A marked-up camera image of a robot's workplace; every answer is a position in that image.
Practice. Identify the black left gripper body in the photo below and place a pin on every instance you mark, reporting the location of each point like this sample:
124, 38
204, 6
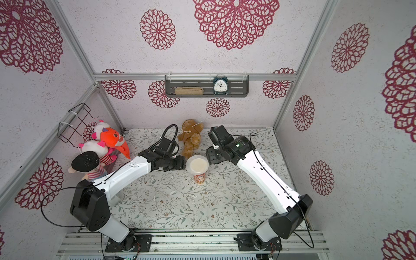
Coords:
174, 163

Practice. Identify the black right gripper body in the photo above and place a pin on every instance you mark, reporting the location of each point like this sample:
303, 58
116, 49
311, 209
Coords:
213, 154

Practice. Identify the translucent leak-proof paper sheet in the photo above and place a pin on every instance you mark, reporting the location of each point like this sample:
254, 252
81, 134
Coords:
198, 166

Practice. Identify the paper milk tea cup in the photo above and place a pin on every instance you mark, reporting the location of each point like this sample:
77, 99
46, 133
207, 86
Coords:
198, 178

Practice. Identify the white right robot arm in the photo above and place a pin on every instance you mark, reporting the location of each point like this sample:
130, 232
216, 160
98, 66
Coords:
291, 208

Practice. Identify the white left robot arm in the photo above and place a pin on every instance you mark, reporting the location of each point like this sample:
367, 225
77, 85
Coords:
91, 200

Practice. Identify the brown teddy bear plush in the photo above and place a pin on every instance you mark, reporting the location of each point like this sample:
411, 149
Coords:
190, 136

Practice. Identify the pink white pig plush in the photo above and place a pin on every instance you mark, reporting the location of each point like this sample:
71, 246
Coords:
95, 144

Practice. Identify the orange fox plush toy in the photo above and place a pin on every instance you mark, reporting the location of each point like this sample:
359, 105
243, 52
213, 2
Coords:
113, 139

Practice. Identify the teal alarm clock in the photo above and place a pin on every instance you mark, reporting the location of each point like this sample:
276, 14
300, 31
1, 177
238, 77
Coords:
220, 85

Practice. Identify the black-haired doll plush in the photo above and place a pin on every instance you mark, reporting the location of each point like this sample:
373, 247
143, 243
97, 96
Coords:
89, 164

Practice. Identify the grey wall shelf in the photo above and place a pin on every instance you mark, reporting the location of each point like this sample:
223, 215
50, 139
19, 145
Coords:
238, 86

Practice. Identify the black wire basket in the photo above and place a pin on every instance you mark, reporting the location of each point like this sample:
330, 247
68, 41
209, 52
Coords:
77, 126

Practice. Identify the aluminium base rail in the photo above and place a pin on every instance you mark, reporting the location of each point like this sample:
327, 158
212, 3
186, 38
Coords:
156, 244

